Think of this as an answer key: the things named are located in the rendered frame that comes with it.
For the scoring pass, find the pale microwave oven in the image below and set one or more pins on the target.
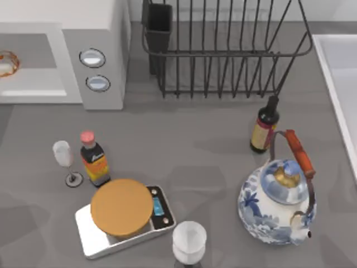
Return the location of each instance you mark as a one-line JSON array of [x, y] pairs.
[[92, 36]]

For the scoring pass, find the round orange wooden lid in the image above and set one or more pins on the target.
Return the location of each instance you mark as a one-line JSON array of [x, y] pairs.
[[121, 206]]

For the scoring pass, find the white cup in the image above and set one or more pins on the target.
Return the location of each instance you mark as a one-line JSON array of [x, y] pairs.
[[189, 243]]

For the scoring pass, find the black cutlery holder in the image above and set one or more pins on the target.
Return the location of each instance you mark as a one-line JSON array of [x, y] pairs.
[[157, 33]]

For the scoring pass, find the round grey microwave knob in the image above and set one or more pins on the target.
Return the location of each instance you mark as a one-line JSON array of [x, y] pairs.
[[92, 58], [98, 83]]

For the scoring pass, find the blue and white teapot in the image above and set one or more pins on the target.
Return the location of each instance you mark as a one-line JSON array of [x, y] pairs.
[[274, 206]]

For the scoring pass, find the clear wine glass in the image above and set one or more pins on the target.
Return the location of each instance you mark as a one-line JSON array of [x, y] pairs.
[[64, 159]]

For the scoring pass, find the silver kitchen scale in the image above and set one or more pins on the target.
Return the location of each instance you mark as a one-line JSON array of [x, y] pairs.
[[92, 237]]

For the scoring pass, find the orange glass plate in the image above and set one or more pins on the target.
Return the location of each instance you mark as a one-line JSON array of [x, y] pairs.
[[8, 62]]

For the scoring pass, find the dark bottle with yellow label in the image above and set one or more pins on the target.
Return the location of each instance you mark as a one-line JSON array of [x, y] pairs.
[[263, 131]]

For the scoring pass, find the dark bottle with pink cap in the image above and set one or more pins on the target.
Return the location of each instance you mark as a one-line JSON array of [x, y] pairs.
[[94, 164]]

